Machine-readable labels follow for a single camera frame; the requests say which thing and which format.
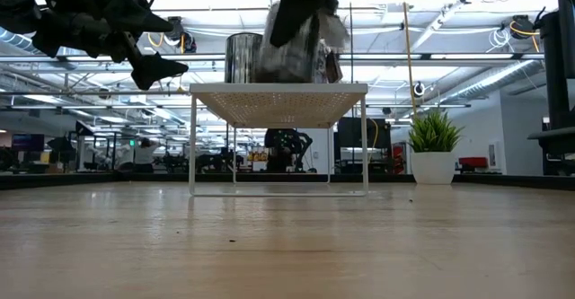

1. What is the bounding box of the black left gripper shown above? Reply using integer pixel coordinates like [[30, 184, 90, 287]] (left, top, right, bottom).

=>
[[31, 0, 189, 91]]

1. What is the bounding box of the green plant in white pot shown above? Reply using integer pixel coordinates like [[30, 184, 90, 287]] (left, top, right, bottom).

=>
[[407, 108, 466, 186]]

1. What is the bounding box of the red box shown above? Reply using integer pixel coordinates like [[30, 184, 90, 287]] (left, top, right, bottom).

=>
[[457, 156, 489, 171]]

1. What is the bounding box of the small background monitor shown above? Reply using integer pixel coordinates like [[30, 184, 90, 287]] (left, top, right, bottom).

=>
[[11, 133, 46, 152]]

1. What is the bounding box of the gray computer desk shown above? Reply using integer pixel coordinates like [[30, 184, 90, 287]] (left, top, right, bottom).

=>
[[527, 127, 575, 177]]

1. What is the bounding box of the black aluminium table frame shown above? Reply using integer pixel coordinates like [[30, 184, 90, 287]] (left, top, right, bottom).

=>
[[0, 171, 575, 191]]

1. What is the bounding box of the person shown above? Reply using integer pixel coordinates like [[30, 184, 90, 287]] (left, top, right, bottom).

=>
[[133, 137, 159, 174]]

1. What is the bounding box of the black computer monitor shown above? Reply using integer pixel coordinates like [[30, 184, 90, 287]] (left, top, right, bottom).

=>
[[538, 0, 575, 132]]

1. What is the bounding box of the white perforated metal shelf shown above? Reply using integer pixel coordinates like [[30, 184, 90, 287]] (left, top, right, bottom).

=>
[[188, 82, 369, 198]]

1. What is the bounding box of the red background cabinet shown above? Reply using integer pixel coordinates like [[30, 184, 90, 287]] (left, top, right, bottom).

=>
[[390, 140, 407, 174]]

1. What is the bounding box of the yellow hanging cable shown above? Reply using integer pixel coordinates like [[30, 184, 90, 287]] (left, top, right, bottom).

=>
[[401, 0, 418, 117]]

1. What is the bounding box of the black background screen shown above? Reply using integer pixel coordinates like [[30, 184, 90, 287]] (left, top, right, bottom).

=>
[[336, 117, 392, 150]]

